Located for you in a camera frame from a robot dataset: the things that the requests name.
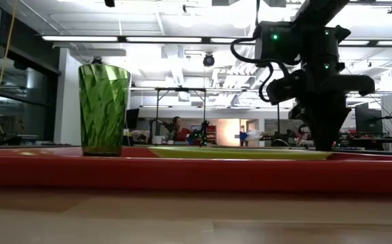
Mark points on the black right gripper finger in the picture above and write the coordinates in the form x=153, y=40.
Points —
x=316, y=125
x=333, y=122

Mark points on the green round plate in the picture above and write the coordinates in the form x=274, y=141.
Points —
x=236, y=153

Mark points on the red plastic tray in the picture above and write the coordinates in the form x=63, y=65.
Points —
x=196, y=176

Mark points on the green translucent faceted cup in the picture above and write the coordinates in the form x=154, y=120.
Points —
x=102, y=112

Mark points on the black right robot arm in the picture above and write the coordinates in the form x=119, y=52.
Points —
x=318, y=47

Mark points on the black computer monitor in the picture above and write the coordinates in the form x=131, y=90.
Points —
x=367, y=120

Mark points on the background robot with green lights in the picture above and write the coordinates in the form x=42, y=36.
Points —
x=203, y=132

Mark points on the person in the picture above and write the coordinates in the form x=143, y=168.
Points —
x=181, y=133

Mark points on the white bucket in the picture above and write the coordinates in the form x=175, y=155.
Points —
x=157, y=139

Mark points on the long ceiling light strip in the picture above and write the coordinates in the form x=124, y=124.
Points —
x=163, y=39

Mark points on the small dark monitor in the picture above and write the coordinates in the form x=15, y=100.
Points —
x=132, y=118

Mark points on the black hanging camera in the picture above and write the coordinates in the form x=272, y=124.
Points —
x=208, y=60
x=96, y=61

